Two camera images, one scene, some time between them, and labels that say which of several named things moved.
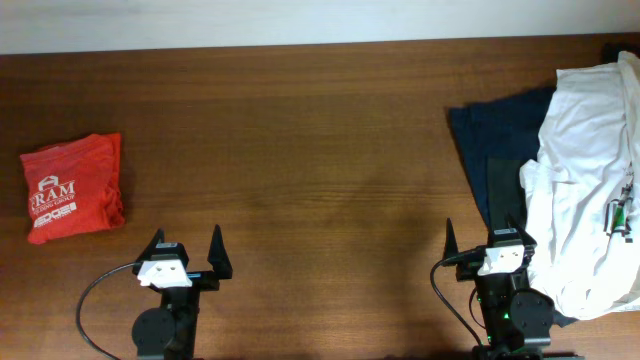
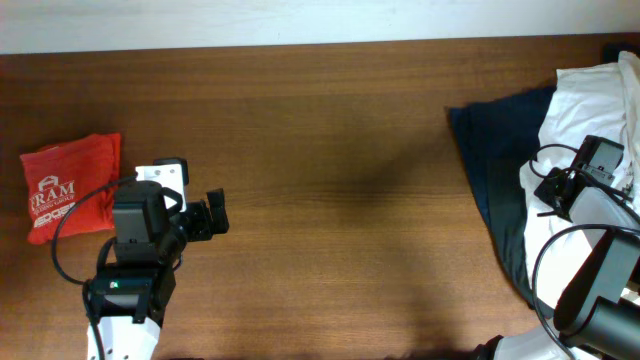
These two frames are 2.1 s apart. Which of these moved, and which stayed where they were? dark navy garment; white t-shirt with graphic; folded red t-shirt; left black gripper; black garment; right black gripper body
Moved: right black gripper body; left black gripper
Stayed: black garment; folded red t-shirt; dark navy garment; white t-shirt with graphic
